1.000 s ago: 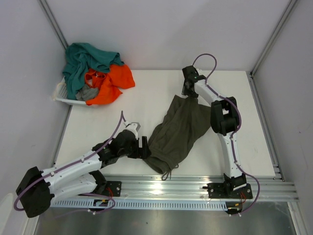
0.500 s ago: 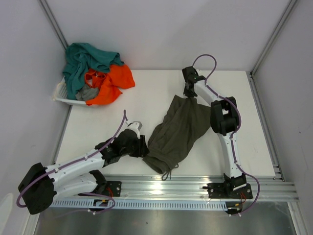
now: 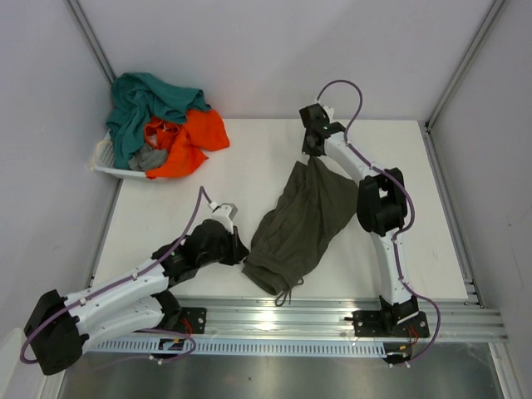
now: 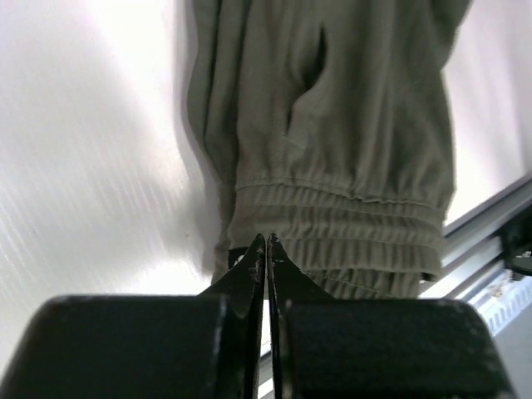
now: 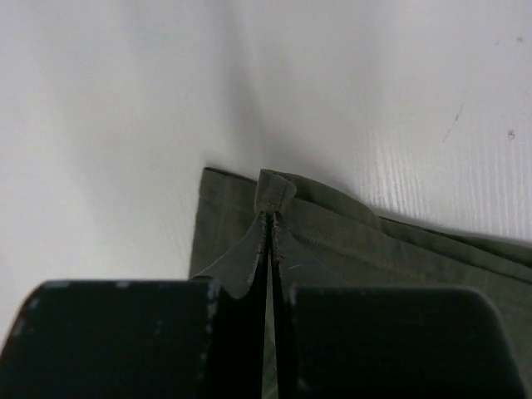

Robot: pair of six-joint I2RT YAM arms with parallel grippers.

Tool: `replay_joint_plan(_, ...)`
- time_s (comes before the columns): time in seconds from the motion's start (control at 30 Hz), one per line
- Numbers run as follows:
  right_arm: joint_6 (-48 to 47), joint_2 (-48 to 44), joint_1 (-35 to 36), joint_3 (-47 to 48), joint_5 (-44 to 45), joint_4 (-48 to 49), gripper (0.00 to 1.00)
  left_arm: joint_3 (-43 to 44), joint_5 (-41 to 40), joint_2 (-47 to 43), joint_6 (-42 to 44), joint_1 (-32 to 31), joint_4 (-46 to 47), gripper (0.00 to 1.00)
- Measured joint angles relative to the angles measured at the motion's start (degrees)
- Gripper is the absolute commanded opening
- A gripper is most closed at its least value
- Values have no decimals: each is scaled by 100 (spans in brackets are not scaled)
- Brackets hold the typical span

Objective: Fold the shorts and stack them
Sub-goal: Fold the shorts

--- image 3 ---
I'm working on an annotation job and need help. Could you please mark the grey shorts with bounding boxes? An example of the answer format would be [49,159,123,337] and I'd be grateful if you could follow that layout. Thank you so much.
[128,144,169,172]

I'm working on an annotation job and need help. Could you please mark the olive green shorts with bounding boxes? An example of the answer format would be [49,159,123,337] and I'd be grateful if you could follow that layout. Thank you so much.
[242,157,358,307]

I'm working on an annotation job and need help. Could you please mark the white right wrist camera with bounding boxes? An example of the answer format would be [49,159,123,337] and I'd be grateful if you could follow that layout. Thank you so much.
[319,102,335,121]

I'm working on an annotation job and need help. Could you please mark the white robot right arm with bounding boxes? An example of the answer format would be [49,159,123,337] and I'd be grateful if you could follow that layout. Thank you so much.
[299,103,419,336]

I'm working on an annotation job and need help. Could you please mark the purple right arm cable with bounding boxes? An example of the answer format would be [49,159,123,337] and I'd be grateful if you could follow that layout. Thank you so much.
[318,79,441,369]

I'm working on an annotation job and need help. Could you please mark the white slotted cable duct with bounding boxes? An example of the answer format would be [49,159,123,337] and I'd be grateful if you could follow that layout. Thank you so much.
[90,335,406,358]

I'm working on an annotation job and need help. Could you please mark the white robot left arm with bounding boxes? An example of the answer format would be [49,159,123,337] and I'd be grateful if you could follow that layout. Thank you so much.
[21,219,249,376]

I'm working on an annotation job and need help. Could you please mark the aluminium mounting rail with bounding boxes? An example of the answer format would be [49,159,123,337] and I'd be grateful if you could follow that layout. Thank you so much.
[178,297,509,342]

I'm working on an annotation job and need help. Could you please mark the teal shorts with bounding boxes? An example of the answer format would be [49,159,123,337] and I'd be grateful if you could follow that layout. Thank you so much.
[106,72,211,170]

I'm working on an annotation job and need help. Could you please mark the white plastic laundry basket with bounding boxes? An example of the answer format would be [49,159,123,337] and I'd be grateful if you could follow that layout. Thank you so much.
[90,131,147,180]

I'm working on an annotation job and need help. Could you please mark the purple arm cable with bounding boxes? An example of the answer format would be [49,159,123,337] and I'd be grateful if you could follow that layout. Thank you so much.
[19,185,217,371]
[318,79,441,369]

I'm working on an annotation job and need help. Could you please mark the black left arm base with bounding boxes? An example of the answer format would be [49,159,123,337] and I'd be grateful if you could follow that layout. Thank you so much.
[155,307,208,335]

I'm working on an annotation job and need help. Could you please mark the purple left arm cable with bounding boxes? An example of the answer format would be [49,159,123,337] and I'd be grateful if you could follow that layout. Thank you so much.
[19,185,217,371]

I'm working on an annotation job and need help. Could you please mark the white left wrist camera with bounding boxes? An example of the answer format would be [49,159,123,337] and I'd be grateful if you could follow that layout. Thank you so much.
[209,201,238,234]

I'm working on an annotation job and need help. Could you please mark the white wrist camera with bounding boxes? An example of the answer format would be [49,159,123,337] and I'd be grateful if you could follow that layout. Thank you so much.
[319,102,335,121]
[209,201,238,234]

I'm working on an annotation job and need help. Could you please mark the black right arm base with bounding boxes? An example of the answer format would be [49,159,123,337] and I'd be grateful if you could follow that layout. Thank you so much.
[343,310,430,338]

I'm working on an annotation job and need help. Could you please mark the orange shorts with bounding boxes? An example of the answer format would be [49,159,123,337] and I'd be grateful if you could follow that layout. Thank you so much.
[144,110,230,180]

